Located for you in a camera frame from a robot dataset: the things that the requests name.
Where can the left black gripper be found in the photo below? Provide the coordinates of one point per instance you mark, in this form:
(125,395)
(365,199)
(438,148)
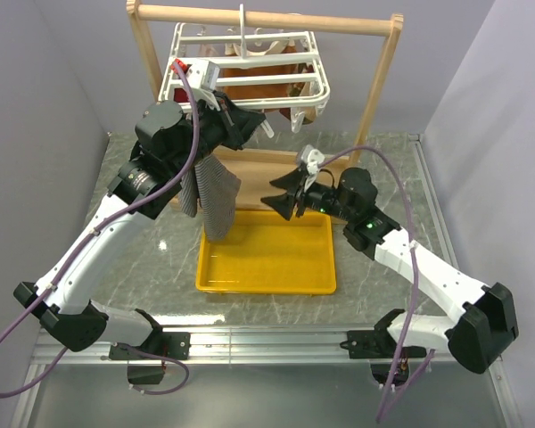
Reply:
(238,123)

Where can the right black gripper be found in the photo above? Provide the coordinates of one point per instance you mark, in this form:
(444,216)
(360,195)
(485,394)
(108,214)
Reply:
(283,203)

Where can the white plastic clip hanger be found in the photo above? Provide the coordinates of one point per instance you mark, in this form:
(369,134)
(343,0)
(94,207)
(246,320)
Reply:
(229,50)

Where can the grey striped underwear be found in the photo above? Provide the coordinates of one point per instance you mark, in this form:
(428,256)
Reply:
(211,187)

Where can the red underwear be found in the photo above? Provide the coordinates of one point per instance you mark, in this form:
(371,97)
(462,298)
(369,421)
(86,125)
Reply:
(180,95)

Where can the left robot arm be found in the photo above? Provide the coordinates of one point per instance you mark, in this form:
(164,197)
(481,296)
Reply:
(168,143)

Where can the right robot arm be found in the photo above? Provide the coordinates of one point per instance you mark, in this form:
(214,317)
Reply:
(479,321)

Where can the orange underwear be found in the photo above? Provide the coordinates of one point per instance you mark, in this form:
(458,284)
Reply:
(271,90)

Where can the yellow plastic tray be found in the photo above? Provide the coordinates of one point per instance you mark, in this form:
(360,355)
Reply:
(265,254)

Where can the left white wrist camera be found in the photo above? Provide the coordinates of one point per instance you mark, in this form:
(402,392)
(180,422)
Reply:
(202,77)

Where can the aluminium mounting rail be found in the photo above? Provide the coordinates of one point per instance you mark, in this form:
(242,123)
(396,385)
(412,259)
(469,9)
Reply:
(265,376)

